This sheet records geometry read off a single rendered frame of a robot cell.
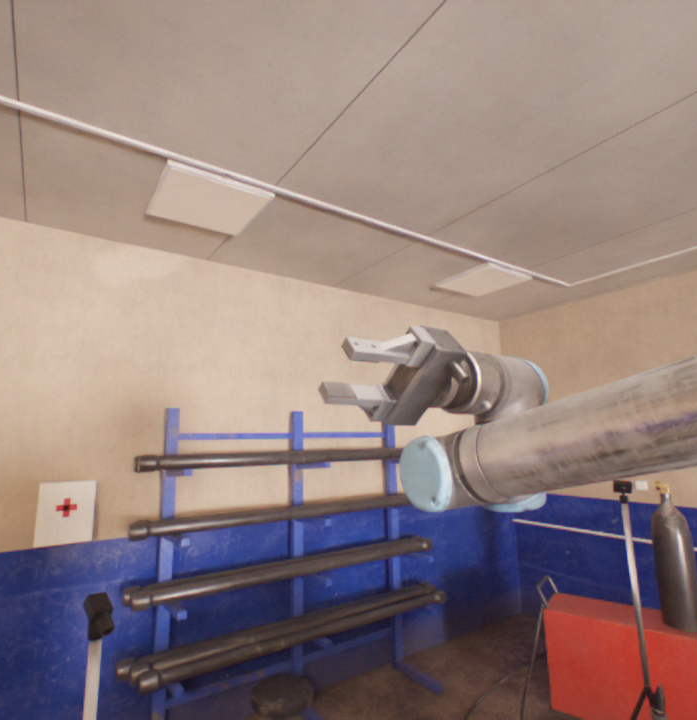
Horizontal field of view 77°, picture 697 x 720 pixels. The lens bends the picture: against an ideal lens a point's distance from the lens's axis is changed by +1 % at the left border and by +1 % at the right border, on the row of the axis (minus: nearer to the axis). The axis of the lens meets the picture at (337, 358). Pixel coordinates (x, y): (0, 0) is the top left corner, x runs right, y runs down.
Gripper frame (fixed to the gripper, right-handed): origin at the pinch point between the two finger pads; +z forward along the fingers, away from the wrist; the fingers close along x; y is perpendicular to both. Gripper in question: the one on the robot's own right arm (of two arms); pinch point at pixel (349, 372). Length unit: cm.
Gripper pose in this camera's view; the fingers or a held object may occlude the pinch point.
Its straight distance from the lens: 50.9
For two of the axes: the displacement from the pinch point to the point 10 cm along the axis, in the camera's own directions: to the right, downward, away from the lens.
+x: -4.1, 7.6, 5.0
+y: 3.7, 6.4, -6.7
